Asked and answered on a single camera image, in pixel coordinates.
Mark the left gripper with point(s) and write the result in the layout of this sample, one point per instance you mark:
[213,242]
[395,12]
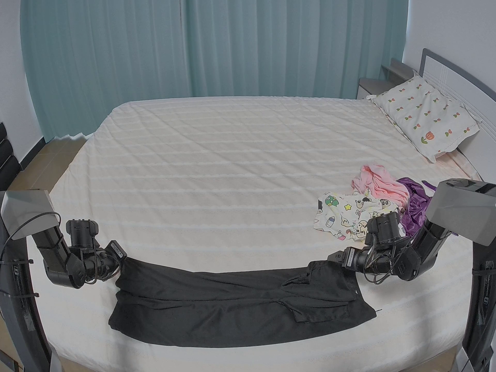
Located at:
[114,258]

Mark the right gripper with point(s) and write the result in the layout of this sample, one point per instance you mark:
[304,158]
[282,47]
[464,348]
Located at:
[356,260]

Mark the black T-shirt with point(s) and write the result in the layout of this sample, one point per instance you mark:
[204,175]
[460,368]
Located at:
[232,308]

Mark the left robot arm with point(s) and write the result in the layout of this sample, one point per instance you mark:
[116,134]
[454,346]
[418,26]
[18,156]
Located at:
[23,285]

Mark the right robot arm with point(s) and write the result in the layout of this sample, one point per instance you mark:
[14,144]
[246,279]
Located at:
[445,223]

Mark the bed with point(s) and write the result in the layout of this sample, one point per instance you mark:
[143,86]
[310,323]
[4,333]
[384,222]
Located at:
[232,138]

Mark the white printed garment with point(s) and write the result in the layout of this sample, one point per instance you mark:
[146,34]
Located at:
[348,215]

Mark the pink garment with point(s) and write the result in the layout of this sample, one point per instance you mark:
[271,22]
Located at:
[383,186]

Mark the purple satin garment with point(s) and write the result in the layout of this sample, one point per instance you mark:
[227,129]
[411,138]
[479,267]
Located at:
[416,207]

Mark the black chest of drawers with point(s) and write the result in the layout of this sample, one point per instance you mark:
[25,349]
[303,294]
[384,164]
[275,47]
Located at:
[7,161]

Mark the white printed pillow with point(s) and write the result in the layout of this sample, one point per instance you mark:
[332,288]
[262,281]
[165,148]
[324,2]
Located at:
[422,114]

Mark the grey bedside table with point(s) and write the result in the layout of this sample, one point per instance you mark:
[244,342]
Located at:
[368,85]

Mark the blue-green curtain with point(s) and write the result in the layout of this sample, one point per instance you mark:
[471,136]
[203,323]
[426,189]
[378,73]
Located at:
[100,52]
[302,33]

